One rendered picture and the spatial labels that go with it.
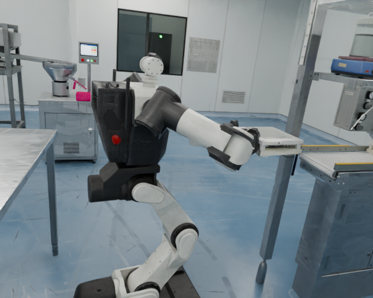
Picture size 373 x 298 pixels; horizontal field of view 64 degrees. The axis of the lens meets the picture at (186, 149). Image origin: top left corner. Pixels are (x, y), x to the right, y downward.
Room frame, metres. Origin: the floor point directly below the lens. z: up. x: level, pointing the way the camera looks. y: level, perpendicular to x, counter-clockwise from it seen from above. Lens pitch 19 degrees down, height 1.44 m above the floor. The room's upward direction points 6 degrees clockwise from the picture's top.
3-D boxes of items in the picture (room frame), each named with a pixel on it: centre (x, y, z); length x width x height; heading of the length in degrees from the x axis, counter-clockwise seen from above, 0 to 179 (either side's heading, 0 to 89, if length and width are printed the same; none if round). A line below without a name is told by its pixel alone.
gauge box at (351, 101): (1.41, -0.81, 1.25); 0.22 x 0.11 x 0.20; 108
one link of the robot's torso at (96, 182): (1.16, 0.26, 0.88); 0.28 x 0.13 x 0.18; 115
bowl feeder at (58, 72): (3.54, 1.48, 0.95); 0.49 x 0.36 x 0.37; 109
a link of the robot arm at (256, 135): (1.28, -0.27, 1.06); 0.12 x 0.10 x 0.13; 147
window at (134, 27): (6.38, 0.90, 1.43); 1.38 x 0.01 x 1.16; 109
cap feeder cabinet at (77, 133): (3.50, 1.42, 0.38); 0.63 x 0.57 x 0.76; 109
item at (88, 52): (3.71, 1.27, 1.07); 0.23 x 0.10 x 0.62; 109
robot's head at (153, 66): (1.20, 0.17, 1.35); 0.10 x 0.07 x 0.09; 25
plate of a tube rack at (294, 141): (1.46, -0.40, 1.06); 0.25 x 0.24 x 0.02; 25
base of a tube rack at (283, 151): (1.46, -0.40, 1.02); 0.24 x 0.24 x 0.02; 25
